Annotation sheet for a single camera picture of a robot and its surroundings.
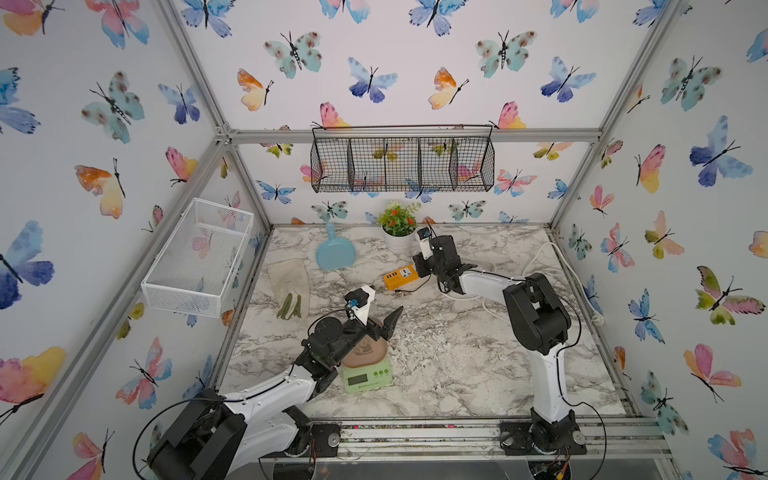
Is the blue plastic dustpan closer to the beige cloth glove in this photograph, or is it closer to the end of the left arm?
the beige cloth glove

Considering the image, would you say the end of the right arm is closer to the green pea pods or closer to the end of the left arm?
the end of the left arm

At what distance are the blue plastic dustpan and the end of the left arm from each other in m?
0.43

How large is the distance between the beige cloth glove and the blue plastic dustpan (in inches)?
2.7

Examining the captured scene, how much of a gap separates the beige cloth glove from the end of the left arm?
343 millimetres

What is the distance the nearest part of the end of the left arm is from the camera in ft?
1.99

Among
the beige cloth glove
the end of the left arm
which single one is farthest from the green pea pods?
the end of the left arm

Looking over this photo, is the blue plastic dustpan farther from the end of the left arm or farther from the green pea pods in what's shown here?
the end of the left arm

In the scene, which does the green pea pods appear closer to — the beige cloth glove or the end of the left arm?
the beige cloth glove

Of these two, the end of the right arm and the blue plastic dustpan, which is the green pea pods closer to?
the blue plastic dustpan

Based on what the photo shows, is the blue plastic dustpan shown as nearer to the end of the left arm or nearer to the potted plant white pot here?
the potted plant white pot

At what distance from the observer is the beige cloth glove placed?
1.00 meters

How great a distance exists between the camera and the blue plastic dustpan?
1107 mm
